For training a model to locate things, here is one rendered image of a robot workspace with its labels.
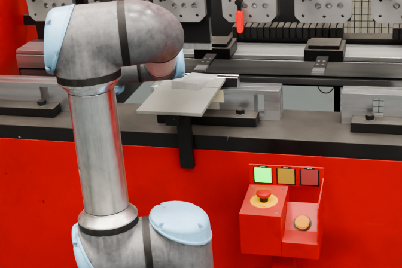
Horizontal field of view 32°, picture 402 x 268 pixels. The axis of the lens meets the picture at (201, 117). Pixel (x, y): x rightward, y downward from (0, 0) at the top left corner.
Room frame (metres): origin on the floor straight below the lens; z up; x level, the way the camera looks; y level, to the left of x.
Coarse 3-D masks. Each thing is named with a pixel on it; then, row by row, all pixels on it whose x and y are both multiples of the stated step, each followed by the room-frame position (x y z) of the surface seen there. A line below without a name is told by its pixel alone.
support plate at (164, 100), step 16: (176, 80) 1.92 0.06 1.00; (224, 80) 1.90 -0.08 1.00; (160, 96) 1.80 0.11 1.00; (176, 96) 1.79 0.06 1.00; (192, 96) 1.78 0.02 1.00; (208, 96) 1.77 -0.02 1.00; (144, 112) 1.71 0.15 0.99; (160, 112) 1.69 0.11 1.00; (176, 112) 1.68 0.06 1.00; (192, 112) 1.67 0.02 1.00
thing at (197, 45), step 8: (184, 24) 1.95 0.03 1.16; (192, 24) 1.94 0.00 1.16; (200, 24) 1.94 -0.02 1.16; (208, 24) 1.93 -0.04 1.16; (184, 32) 1.95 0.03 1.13; (192, 32) 1.95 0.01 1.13; (200, 32) 1.94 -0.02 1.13; (208, 32) 1.93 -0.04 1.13; (184, 40) 1.95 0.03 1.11; (192, 40) 1.95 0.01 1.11; (200, 40) 1.94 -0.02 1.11; (208, 40) 1.93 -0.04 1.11; (184, 48) 1.96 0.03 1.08; (192, 48) 1.96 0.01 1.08; (200, 48) 1.95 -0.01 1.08; (208, 48) 1.94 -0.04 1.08
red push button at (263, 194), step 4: (264, 188) 1.58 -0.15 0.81; (256, 192) 1.57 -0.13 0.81; (260, 192) 1.56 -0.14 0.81; (264, 192) 1.56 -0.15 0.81; (268, 192) 1.56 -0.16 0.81; (260, 196) 1.55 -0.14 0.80; (264, 196) 1.55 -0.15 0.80; (268, 196) 1.55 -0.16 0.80; (260, 200) 1.56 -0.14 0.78; (264, 200) 1.56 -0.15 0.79
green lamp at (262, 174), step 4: (256, 168) 1.66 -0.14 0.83; (260, 168) 1.65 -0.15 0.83; (264, 168) 1.65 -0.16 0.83; (268, 168) 1.65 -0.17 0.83; (256, 172) 1.66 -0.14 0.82; (260, 172) 1.65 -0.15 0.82; (264, 172) 1.65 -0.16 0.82; (268, 172) 1.65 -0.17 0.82; (256, 176) 1.66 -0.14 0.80; (260, 176) 1.65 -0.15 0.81; (264, 176) 1.65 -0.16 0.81; (268, 176) 1.65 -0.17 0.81; (256, 180) 1.66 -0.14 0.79; (260, 180) 1.65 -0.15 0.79; (264, 180) 1.65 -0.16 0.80; (268, 180) 1.65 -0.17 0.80
